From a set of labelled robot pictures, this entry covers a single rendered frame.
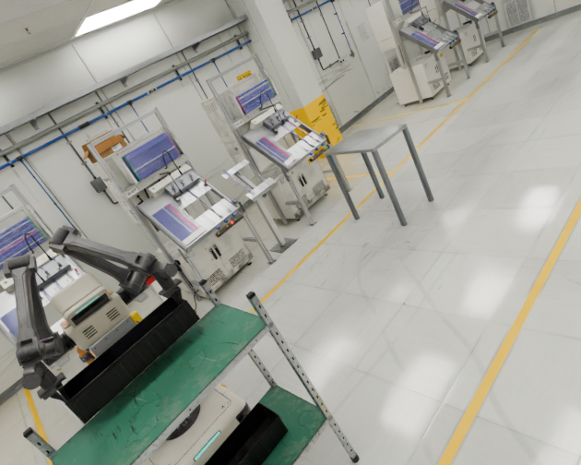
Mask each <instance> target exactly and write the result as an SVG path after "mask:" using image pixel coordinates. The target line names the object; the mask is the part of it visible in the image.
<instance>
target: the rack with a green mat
mask: <svg viewBox="0 0 581 465"><path fill-rule="evenodd" d="M199 284H200V286H201V287H202V289H203V290H204V291H205V293H206V294H207V296H208V298H209V299H210V301H211V302H212V303H213V304H214V305H215V306H214V307H213V308H212V309H211V310H210V311H208V312H207V313H206V314H205V315H204V316H203V317H202V318H201V319H200V320H199V321H197V322H196V323H195V324H194V325H193V326H192V327H191V328H190V329H189V330H188V331H186V332H185V333H184V334H183V335H182V337H181V338H180V339H178V340H177V341H176V342H175V343H174V344H173V345H172V346H171V347H170V348H169V349H168V350H167V351H165V352H164V353H163V354H162V355H161V356H160V357H159V358H158V359H157V360H156V361H154V362H153V363H152V364H151V365H150V366H149V367H148V368H147V369H146V370H145V371H143V372H142V373H141V374H140V375H139V376H138V377H137V378H136V379H135V380H134V381H132V382H131V383H130V384H129V385H128V386H127V387H126V388H125V389H124V390H123V391H121V392H120V393H119V394H118V395H117V396H116V397H115V398H114V399H113V400H112V401H110V402H109V403H108V404H107V405H106V406H105V407H104V408H103V409H102V410H101V411H99V412H98V413H97V414H96V415H95V416H94V417H93V418H92V419H91V420H90V421H88V422H87V423H86V424H85V425H84V426H83V427H82V428H81V429H80V430H79V431H77V432H76V433H75V434H74V435H73V436H72V437H71V438H70V439H69V440H68V441H66V442H65V443H64V444H63V445H62V446H61V447H60V448H59V449H58V450H57V451H56V450H55V449H54V448H53V447H52V446H50V445H49V444H48V443H47V442H46V441H45V440H44V439H43V438H42V437H41V436H39V435H38V434H37V433H36V432H35V431H34V430H33V429H32V428H31V427H29V428H28V429H27V430H26V431H25V432H23V436H24V437H25V438H26V439H27V440H28V441H30V442H31V444H32V445H33V446H35V447H36V448H37V449H39V451H40V452H41V453H42V454H43V455H44V456H45V457H47V458H48V459H49V460H50V461H51V462H52V464H53V465H142V464H143V463H144V462H145V461H146V460H147V459H148V457H149V456H150V455H151V454H152V453H153V452H154V451H155V450H156V449H157V448H158V447H159V446H160V445H161V444H162V443H163V442H164V441H165V440H166V439H167V437H168V436H169V435H170V434H171V433H172V432H173V431H174V430H175V429H176V428H177V427H178V426H179V425H180V424H181V423H182V422H183V421H184V420H185V418H186V417H187V416H188V415H189V414H190V413H191V412H192V411H193V410H194V409H195V408H196V407H197V406H198V405H199V404H200V403H201V402H202V401H203V400H204V398H205V397H206V396H207V395H208V394H209V393H210V392H211V391H212V390H213V389H214V388H215V387H216V386H217V385H218V384H219V383H220V382H221V380H222V379H223V378H224V377H225V376H226V375H227V374H228V373H229V372H230V371H231V370H232V369H233V368H234V367H235V366H236V365H237V364H238V363H239V362H240V361H241V360H242V358H243V357H244V356H245V355H246V354H247V353H248V355H249V356H250V357H251V359H252V360H253V362H254V363H255V365H256V367H257V368H258V369H259V371H260V372H261V374H262V375H263V377H264V378H265V380H266V381H267V382H268V384H269V385H270V386H271V388H270V389H269V390H268V391H267V393H266V394H265V395H264V396H263V397H262V399H261V400H260V401H258V402H259V403H261V404H263V405H264V406H266V407H267V408H269V409H270V410H272V411H273V412H275V413H277V414H278V415H279V417H280V419H281V421H282V422H283V423H284V424H285V426H286V427H287V429H288V432H287V433H286V434H285V435H284V436H283V438H282V439H281V440H280V441H279V443H278V444H277V445H276V447H275V448H274V449H273V451H272V452H271V453H270V454H269V456H268V457H267V458H266V460H265V461H264V462H263V464H262V465H299V464H300V463H301V461H302V460H303V458H304V457H305V455H306V454H307V453H308V451H309V450H310V449H311V447H312V446H313V445H314V443H315V441H316V440H317V439H318V437H319V436H320V435H321V434H322V433H323V432H324V430H325V429H326V427H327V426H328V425H329V426H330V427H331V429H332V430H333V432H334V433H335V435H336V436H337V438H338V440H339V442H340V443H341V445H342V446H343V447H344V448H345V450H346V452H347V453H348V455H349V456H350V459H351V460H352V462H353V463H357V462H358V461H359V459H360V458H359V456H358V455H357V453H356V452H355V450H354V449H353V447H352V446H351V444H350V442H349V440H348V439H347V437H346V436H345V435H344V433H343V432H342V430H341V429H340V427H339V425H338V423H337V422H336V420H335V419H334V417H333V415H332V414H331V412H330V411H329V409H328V408H327V406H326V405H325V403H324V402H323V400H322V398H321V397H320V395H319V394H318V392H317V391H316V389H315V387H314V385H313V384H312V382H311V380H310V379H309V377H308V376H307V374H306V373H305V372H304V370H303V369H302V367H301V365H300V364H299V362H298V360H297V359H296V357H295V356H294V354H293V352H292V351H291V349H290V347H289V346H288V344H287V342H286V341H285V340H284V339H283V337H282V335H281V334H280V332H279V330H278V329H277V327H276V325H275V324H274V322H273V320H272V319H271V318H270V316H269V314H268V313H267V311H266V309H265V307H264V306H263V305H262V304H261V302H260V301H259V299H258V297H257V296H256V294H255V292H249V293H247V294H246V295H245V296H246V297H247V299H248V301H249V302H250V304H251V305H252V307H253V308H254V310H255V311H256V312H257V315H255V314H252V313H249V312H246V311H244V310H241V309H238V308H235V307H232V306H229V305H226V304H222V303H221V301H220V300H219V298H218V296H217V295H216V294H215V293H214V291H213V290H212V288H211V287H210V286H209V284H208V282H207V281H206V280H204V279H202V280H201V281H200V282H199ZM268 332H269V333H270V335H271V336H272V338H273V339H274V341H275V342H276V343H277V344H278V346H279V348H280V350H281V351H282V353H283V354H284V356H285V357H286V359H287V360H288V362H289V364H290V366H291V367H292V369H293V370H294V372H295V373H296V375H297V376H298V377H299V379H300V380H301V382H302V384H303V385H304V387H305V388H306V390H307V392H308V393H309V395H310V396H311V398H312V399H313V401H314V403H315V404H316V405H314V404H313V403H311V402H309V401H307V400H306V399H303V398H301V397H299V396H297V395H295V394H293V393H292V392H290V391H288V390H287V389H285V388H283V387H281V386H279V385H277V383H276V382H275V380H274V379H273V377H272V376H271V374H270V373H269V372H268V370H267V369H266V367H265V366H264V365H263V363H262V362H261V360H260V359H259V357H258V356H257V354H256V353H255V351H254V349H253V348H254V346H255V345H256V344H257V343H258V342H259V341H260V340H261V339H262V338H263V337H264V336H265V335H266V334H267V333H268ZM258 402H257V403H258ZM257 403H256V404H257Z"/></svg>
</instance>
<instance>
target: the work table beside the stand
mask: <svg viewBox="0 0 581 465"><path fill-rule="evenodd" d="M401 131H402V132H403V135H404V138H405V139H406V142H407V145H408V147H409V152H410V154H411V157H412V159H413V161H414V164H415V167H416V169H417V172H418V175H419V177H420V179H421V183H422V186H423V189H424V191H425V194H426V196H427V198H428V201H429V202H433V201H434V198H433V194H432V191H431V188H430V187H429V184H428V181H427V179H426V176H425V173H424V170H423V169H422V166H421V161H420V159H419V156H418V153H417V151H416V149H415V146H414V143H413V141H412V138H411V135H410V132H409V129H408V126H407V124H402V125H391V126H384V127H377V128H371V129H365V130H359V131H354V132H353V133H351V134H350V135H348V136H347V137H345V138H344V139H342V140H341V141H340V142H339V143H337V144H336V145H335V146H334V147H332V148H331V149H329V150H328V151H326V152H325V155H326V159H327V161H328V163H329V165H330V167H331V169H332V171H333V174H334V175H335V177H336V179H337V181H338V185H339V187H340V189H341V191H342V193H343V195H344V197H345V199H346V201H347V203H348V205H349V207H350V210H351V213H352V215H353V217H354V219H355V220H358V219H359V218H360V217H359V214H358V212H357V210H356V208H355V207H354V204H353V202H352V200H351V198H350V195H349V192H348V190H347V188H346V186H345V185H344V183H343V180H342V178H341V176H340V174H339V172H338V168H337V166H336V164H335V163H334V161H333V158H332V156H331V155H339V154H352V153H360V154H361V155H362V157H363V160H364V162H365V165H366V167H367V169H368V172H369V174H370V175H371V178H372V180H373V184H374V186H375V188H376V191H377V193H378V195H379V197H380V198H382V199H383V198H384V197H385V195H384V193H383V190H382V188H381V186H380V184H379V182H378V180H377V177H376V175H375V172H374V169H373V166H372V164H371V163H370V160H369V158H368V155H367V153H366V152H372V155H373V159H374V161H375V163H376V166H377V168H378V171H379V173H380V174H381V177H382V179H383V182H384V184H385V188H386V190H387V193H388V195H389V197H390V199H391V201H392V204H393V206H394V209H395V211H396V213H397V216H398V219H399V221H400V223H401V226H406V225H407V222H406V219H405V217H404V214H403V212H402V209H401V207H400V205H399V203H398V200H397V197H396V194H395V192H394V189H393V187H392V185H391V183H390V180H389V178H388V175H387V173H386V171H385V167H384V165H383V163H382V160H381V158H380V155H379V153H378V149H379V148H381V147H382V146H383V145H384V144H385V143H386V142H387V141H389V140H390V139H391V138H393V137H394V136H396V135H397V134H398V133H399V132H401Z"/></svg>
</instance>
